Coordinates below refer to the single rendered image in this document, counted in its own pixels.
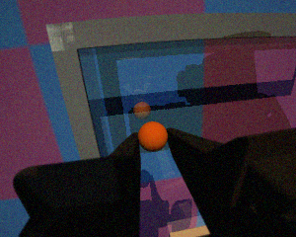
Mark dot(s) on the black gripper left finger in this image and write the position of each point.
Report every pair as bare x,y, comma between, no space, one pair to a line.
114,179

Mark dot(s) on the low clear l-shaped walls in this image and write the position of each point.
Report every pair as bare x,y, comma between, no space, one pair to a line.
91,78

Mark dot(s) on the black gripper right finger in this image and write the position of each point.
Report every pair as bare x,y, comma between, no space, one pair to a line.
215,172

